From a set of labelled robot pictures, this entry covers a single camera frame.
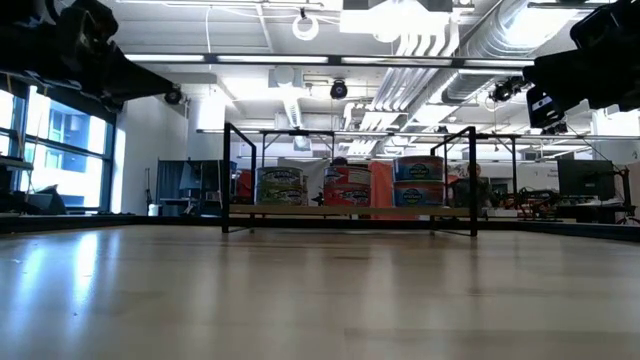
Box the black computer monitor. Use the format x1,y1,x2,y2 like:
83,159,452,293
557,158,617,202

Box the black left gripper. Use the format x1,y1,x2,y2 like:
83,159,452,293
29,0,176,114

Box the dark office desk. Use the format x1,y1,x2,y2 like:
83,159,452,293
547,198,637,225

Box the black metal rig frame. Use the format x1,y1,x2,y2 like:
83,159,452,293
197,128,640,209

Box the black office chair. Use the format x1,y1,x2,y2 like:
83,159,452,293
24,184,69,216

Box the wooden shelf black metal frame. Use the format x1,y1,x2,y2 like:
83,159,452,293
221,122,479,238

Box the blue label salmon can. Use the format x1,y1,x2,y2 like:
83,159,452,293
392,180,445,208
392,155,445,182

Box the white ceiling light panel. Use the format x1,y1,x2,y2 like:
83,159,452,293
339,0,456,36

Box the white ring ceiling fixture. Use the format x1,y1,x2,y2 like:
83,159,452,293
291,13,321,43

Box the large window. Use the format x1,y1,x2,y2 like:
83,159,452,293
0,84,124,211

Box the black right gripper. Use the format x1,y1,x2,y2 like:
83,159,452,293
522,0,640,130

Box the grey wall shelf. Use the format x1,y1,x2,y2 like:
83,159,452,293
0,155,35,172

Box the silver ventilation duct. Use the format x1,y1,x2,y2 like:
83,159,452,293
439,0,581,106

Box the orange partition panel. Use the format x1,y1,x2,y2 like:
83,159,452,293
369,160,396,221

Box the person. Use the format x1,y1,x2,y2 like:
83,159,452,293
449,162,496,209

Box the black ceiling light rail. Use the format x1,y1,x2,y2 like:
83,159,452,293
124,52,536,71

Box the white ceiling pipes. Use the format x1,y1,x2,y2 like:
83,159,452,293
344,29,466,156

